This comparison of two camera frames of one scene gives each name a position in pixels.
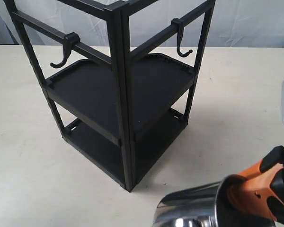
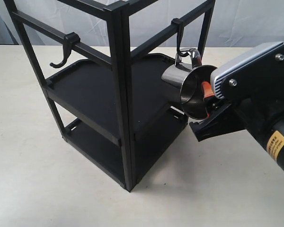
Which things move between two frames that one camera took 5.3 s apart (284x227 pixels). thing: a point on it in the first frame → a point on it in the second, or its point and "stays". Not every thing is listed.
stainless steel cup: x=207 y=206 → x=182 y=82
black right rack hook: x=179 y=23 stays
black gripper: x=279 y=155 → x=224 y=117
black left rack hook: x=70 y=39 stays
